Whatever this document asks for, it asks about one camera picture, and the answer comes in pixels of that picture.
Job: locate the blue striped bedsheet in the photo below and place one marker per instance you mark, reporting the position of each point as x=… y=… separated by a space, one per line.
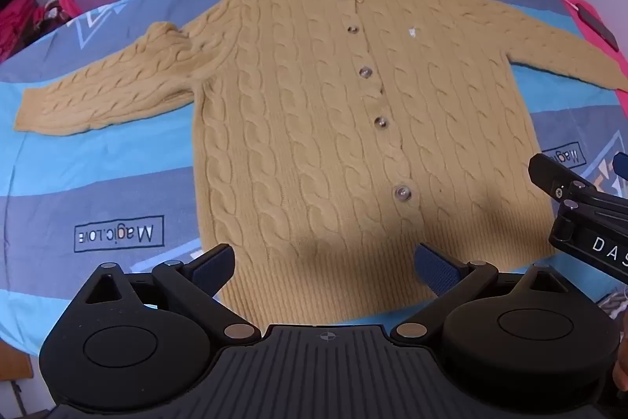
x=98 y=183

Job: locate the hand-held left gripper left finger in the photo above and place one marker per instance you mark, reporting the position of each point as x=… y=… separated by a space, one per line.
x=216 y=263

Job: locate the dark phone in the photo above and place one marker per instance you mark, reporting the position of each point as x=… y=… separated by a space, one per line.
x=596 y=25

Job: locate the pink clothes pile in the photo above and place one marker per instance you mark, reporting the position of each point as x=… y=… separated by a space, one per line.
x=19 y=21

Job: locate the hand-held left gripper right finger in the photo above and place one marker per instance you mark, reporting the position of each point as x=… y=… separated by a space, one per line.
x=434 y=269

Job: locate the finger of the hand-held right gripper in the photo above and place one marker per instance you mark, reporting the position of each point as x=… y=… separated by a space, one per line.
x=552 y=171
x=622 y=166

